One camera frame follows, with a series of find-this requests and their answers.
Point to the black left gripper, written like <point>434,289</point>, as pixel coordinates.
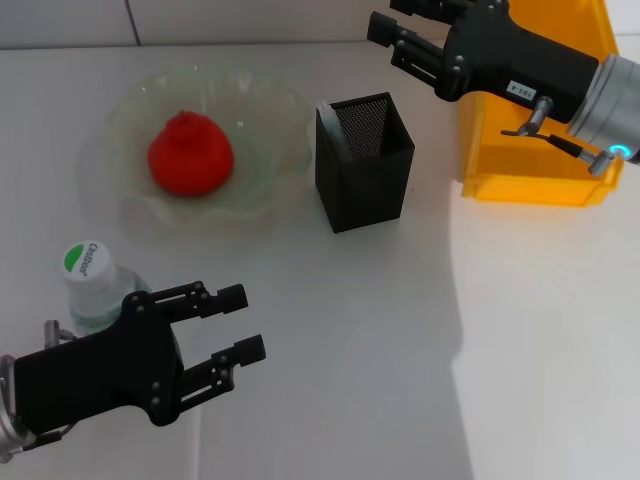
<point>95,375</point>

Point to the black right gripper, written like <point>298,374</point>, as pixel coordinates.
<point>515,60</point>

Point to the clear green-label water bottle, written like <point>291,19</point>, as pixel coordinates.
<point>95,295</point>

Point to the red-orange fruit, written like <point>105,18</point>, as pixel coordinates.
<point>192,157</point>

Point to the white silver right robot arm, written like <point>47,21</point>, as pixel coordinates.
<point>610,105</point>

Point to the green glass fruit plate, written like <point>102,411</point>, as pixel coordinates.
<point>265,165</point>

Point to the black mesh pen holder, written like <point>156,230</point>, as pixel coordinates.
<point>365,195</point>

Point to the yellow plastic bin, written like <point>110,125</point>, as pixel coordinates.
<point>530,165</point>

